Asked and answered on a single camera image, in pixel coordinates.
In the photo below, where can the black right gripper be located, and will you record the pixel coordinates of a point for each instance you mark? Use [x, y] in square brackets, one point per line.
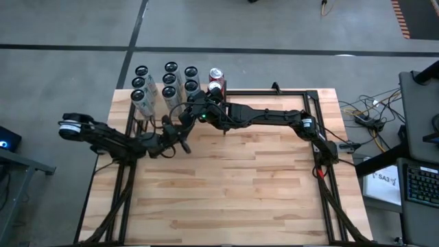
[205, 104]

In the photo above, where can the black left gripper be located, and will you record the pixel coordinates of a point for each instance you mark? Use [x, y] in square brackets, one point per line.
[168, 137]

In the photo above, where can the red Coca-Cola can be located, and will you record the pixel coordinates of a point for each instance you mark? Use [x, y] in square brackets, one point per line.
[214, 85]
[216, 73]

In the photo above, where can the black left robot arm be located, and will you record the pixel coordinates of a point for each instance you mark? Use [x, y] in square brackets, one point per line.
[103, 137]

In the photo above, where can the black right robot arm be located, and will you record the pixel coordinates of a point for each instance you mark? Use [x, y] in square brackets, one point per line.
[267, 116]

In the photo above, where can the wooden shelf board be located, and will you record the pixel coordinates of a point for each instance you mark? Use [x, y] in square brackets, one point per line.
[158, 109]

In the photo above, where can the red clip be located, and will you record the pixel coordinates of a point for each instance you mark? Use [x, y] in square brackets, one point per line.
[320, 173]

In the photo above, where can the grey metal side table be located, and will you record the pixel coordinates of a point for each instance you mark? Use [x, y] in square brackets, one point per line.
[31, 164]

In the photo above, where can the black stand leg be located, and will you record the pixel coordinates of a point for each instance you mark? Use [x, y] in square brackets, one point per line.
[377, 161]

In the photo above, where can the black box with blue light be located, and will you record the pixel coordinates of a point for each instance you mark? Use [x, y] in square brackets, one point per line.
[8, 139]

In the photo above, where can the white paper sheet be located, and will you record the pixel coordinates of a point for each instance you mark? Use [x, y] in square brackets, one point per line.
[380, 185]

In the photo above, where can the grey desk panel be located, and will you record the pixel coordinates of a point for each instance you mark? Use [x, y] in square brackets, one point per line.
[418, 113]

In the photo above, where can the black mat orange striped edge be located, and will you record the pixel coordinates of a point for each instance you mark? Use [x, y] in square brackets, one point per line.
[422, 17]

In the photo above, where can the backlit computer keyboard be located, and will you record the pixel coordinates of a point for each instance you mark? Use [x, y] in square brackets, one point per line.
[423, 185]

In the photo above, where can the grey desk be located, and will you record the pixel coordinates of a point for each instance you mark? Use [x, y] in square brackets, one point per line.
[411, 223]

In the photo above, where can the black aluminium table frame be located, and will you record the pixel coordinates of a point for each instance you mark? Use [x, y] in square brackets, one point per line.
[267, 92]

